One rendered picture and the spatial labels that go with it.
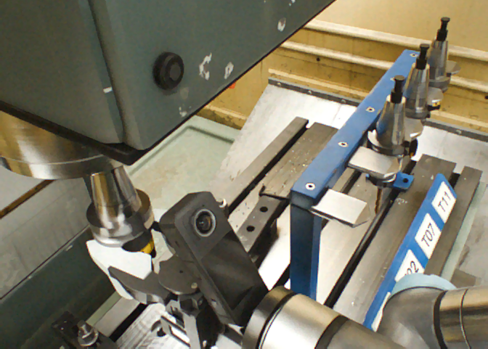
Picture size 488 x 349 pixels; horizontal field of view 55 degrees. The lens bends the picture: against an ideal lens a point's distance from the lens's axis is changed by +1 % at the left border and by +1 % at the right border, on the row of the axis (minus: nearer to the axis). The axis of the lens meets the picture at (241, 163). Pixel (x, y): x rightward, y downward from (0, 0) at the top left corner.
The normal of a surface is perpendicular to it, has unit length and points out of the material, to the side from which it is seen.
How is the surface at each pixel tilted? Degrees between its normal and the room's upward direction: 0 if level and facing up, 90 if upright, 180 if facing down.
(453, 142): 25
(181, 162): 0
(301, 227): 90
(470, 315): 50
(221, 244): 58
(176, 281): 4
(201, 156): 0
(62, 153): 90
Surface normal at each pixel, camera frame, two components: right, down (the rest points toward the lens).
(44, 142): 0.03, 0.64
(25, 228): 0.83, 0.32
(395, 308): -0.65, -0.74
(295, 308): 0.00, -0.86
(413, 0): -0.55, 0.56
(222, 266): 0.64, -0.11
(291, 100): -0.28, -0.47
